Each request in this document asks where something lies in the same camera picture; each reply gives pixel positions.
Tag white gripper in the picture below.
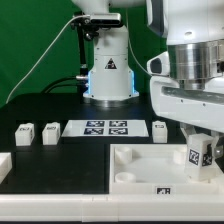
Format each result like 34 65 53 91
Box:
150 76 224 159

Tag white square tabletop tray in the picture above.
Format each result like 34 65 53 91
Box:
109 144 224 195

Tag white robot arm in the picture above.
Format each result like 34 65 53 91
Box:
71 0 224 134

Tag white sheet with fiducial tags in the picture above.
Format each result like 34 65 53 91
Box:
62 120 149 137

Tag white left fence piece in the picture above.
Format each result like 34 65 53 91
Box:
0 153 12 184

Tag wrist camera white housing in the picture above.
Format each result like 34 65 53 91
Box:
147 51 170 76

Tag white front fence rail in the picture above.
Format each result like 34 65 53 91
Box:
0 195 224 222

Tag black cables at base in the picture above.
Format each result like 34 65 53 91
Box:
40 77 88 94

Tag black camera on stand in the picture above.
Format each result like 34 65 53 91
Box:
70 11 123 94

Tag white cable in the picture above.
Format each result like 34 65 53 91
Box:
4 14 91 105

